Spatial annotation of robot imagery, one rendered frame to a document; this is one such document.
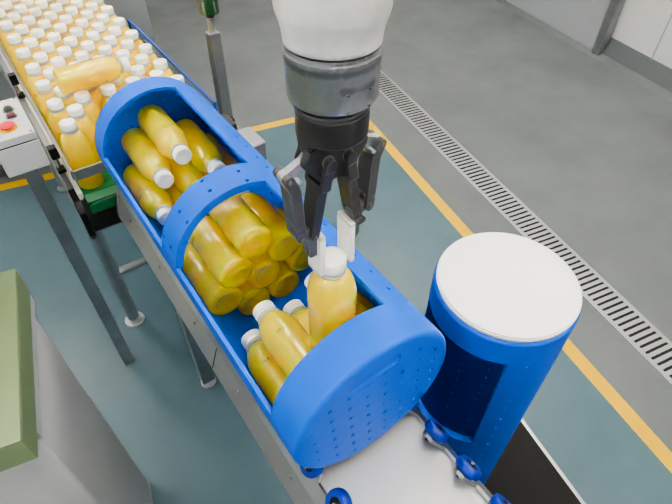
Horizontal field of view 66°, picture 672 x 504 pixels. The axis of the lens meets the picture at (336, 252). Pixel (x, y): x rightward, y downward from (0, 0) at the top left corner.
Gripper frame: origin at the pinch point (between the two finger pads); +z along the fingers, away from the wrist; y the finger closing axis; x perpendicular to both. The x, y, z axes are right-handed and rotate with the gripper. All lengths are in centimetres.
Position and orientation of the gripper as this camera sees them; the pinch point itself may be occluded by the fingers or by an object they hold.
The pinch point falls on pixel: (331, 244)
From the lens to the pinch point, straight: 64.8
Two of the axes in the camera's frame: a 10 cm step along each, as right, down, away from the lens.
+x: -5.7, -6.0, 5.6
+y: 8.2, -4.1, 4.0
